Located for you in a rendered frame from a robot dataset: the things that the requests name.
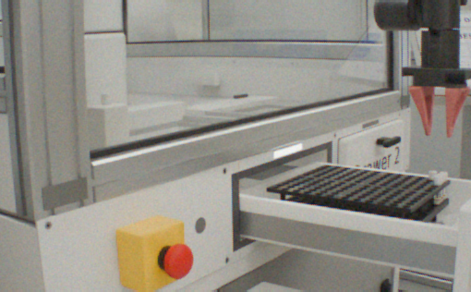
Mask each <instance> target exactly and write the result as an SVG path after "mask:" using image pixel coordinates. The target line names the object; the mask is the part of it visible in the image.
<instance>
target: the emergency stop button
mask: <svg viewBox="0 0 471 292"><path fill-rule="evenodd" d="M193 262H194V256H193V254H192V251H191V248H190V247H189V246H188V245H186V244H182V243H177V244H174V245H173V246H172V247H171V248H170V249H169V250H168V251H167V253H166V255H165V257H164V262H163V266H164V270H165V272H166V274H168V275H169V276H170V277H173V278H175V279H181V278H183V277H186V276H187V275H188V273H189V271H190V270H191V268H192V266H193Z"/></svg>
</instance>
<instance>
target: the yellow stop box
mask: <svg viewBox="0 0 471 292"><path fill-rule="evenodd" d="M177 243H182V244H185V229H184V222H183V221H181V220H176V219H172V218H167V217H163V216H159V215H154V216H152V217H150V218H147V219H144V220H141V221H140V222H135V223H132V224H131V225H126V226H124V227H119V228H117V229H116V245H117V259H118V265H119V273H120V283H121V285H122V286H124V287H126V288H129V289H132V290H135V291H137V292H152V291H153V292H154V291H156V290H158V289H160V288H161V287H165V286H168V285H169V284H171V283H174V282H176V281H178V280H179V279H175V278H173V277H170V276H169V275H168V274H166V272H165V270H164V266H163V262H164V257H165V255H166V253H167V251H168V250H169V249H170V248H171V247H172V246H173V245H174V244H177Z"/></svg>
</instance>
